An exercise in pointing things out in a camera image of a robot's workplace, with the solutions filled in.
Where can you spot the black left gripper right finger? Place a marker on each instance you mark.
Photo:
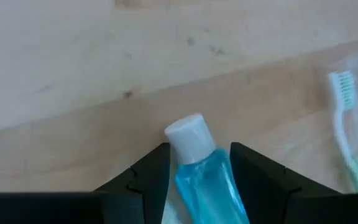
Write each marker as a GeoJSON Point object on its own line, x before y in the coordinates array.
{"type": "Point", "coordinates": [259, 186]}

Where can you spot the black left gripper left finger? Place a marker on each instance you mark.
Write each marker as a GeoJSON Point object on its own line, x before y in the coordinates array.
{"type": "Point", "coordinates": [148, 186]}

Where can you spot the blue mouthwash bottle white cap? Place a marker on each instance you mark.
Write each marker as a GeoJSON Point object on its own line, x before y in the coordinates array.
{"type": "Point", "coordinates": [204, 186]}

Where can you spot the green white toothbrush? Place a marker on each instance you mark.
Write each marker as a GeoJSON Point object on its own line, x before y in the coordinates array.
{"type": "Point", "coordinates": [342, 90]}

